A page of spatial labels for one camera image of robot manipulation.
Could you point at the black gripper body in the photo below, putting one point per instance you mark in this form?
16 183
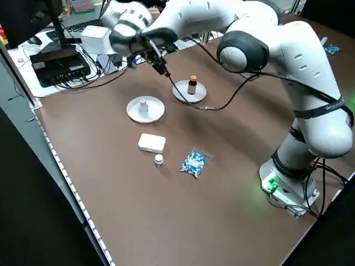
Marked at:
144 50

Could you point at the white bottle green label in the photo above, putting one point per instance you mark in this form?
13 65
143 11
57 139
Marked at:
143 106

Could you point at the brown iodophor bottle orange cap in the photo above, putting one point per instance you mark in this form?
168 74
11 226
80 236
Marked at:
192 87

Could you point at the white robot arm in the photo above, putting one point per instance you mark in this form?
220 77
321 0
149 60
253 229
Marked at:
249 33

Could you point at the gray round plate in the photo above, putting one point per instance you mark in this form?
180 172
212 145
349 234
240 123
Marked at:
180 92

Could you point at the white round plate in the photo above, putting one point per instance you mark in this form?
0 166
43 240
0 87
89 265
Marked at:
155 110

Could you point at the white flat box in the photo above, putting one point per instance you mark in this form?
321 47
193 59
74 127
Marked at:
104 65

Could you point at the white cube box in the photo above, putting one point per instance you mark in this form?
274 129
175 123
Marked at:
94 40

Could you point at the black keyboard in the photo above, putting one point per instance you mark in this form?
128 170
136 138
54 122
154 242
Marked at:
83 26

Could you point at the black monitor stand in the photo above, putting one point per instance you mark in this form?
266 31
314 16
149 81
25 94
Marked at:
59 30

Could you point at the black electronics box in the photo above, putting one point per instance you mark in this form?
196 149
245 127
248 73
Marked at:
58 67

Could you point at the white plastic pill box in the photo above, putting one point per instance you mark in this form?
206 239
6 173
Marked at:
152 142

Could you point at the black computer mouse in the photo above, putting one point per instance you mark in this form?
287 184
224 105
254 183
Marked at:
34 40

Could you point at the small white pill bottle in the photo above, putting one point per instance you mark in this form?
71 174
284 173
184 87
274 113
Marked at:
158 160
324 40

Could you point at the white desk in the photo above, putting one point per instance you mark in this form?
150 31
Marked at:
27 83

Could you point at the black monitor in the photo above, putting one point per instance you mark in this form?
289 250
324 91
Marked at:
25 19

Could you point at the bag of blue white capsules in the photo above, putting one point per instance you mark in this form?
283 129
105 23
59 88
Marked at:
332 49
195 162

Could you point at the black wall adapter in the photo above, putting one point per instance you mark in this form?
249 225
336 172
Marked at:
117 62

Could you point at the aluminium camera post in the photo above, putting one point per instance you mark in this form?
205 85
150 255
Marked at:
206 37

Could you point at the aluminium table edge rail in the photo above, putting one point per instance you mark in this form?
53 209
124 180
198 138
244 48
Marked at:
55 155

